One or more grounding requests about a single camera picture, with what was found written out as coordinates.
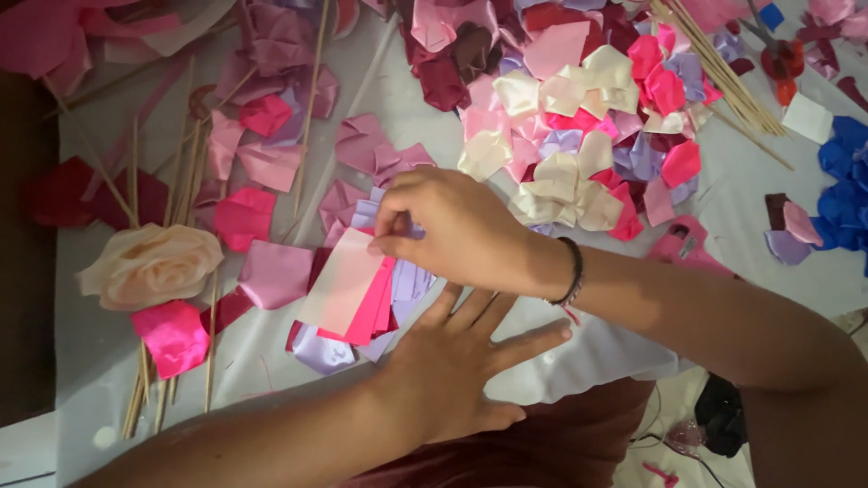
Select black cable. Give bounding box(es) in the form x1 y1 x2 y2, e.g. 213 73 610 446
627 386 730 488

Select small pink satin petal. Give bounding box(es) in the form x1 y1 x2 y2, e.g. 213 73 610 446
784 201 824 247

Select dark brown ribbon piece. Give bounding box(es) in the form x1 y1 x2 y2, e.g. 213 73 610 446
765 192 792 232

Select person's maroon shirt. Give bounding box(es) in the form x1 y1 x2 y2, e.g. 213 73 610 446
335 377 657 488

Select dark red ribbon piece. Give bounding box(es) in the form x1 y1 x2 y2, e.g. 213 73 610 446
200 286 255 336

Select pink plastic tool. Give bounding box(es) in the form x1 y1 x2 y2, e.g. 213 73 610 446
646 216 739 277

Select black bundle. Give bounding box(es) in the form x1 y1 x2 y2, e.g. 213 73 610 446
693 372 749 459

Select dark red satin petals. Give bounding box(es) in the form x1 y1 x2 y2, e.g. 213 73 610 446
24 156 170 233

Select heap of pink ribbon strips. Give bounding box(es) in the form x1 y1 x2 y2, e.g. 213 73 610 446
0 0 238 97

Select pale pink satin ribbon piece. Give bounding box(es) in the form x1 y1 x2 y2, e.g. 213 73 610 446
296 227 386 338

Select person's left hand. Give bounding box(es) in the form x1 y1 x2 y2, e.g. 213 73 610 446
378 283 575 446

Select red handled scissors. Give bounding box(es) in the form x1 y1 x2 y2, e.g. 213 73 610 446
738 0 806 107

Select hot pink ribbon pieces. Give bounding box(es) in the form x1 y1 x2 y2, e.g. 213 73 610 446
316 256 397 347

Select large heap of mixed petals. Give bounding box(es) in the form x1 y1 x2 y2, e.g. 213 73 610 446
396 0 723 243

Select heap of blue satin petals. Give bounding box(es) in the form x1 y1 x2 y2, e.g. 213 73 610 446
810 115 868 275

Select small lilac satin petal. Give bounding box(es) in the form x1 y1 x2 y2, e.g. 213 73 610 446
764 230 813 266

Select clear plastic wrapper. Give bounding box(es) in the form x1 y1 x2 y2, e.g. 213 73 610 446
666 418 708 456

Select stack of lilac ribbon pieces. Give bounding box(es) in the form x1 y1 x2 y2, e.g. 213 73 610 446
290 186 438 375

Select heap of pink maroon petals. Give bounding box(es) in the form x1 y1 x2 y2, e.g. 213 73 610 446
795 0 868 113

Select cream fabric rose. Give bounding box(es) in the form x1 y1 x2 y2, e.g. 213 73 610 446
76 223 225 313

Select heap of mauve satin petals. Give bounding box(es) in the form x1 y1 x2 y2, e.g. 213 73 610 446
193 0 438 235

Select single long wooden stick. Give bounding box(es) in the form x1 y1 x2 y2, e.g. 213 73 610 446
293 0 332 219

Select white table cloth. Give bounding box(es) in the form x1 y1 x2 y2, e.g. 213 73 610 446
54 0 868 488

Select dark beaded wrist bracelet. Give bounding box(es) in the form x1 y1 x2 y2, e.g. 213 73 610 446
546 236 585 326

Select hot pink folded satin petal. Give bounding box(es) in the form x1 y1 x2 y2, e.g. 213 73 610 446
214 187 278 253
238 94 294 138
131 300 212 380

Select person's right hand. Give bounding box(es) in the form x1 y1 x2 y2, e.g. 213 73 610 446
368 168 571 304

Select small pink plastic piece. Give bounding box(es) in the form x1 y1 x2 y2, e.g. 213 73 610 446
642 461 680 488

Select white satin ribbon square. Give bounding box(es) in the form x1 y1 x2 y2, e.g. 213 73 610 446
781 92 834 145

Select bunch of wooden skewers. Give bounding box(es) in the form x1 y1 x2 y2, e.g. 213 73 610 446
650 0 796 172
121 112 228 439

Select mauve pink folded satin petal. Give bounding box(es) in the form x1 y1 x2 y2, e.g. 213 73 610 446
236 240 317 310

